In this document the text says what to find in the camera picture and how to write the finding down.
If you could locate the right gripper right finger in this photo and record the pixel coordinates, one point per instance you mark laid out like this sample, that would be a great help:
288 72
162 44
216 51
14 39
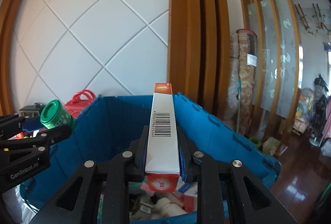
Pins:
227 192

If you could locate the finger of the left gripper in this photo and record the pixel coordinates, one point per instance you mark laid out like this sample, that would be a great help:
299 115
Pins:
43 139
14 124

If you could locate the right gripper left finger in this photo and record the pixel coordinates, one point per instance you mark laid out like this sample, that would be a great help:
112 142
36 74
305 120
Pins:
98 192

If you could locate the orange white long box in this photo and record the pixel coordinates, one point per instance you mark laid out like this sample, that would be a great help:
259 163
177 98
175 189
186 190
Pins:
162 165

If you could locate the green round jar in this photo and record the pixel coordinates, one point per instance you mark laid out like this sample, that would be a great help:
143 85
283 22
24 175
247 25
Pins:
54 115

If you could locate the black coffee cup gift box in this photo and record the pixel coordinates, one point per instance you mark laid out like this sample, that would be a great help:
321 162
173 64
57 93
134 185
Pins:
34 110

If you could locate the blue plastic storage crate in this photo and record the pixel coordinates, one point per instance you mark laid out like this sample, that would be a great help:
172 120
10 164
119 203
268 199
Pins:
109 125

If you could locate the red toy suitcase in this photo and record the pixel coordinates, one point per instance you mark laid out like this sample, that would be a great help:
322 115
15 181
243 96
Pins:
79 102

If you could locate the rolled carpet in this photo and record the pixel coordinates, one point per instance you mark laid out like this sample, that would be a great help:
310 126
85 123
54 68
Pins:
242 66

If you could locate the wooden glass partition screen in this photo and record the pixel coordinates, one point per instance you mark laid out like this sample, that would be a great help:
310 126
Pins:
277 66

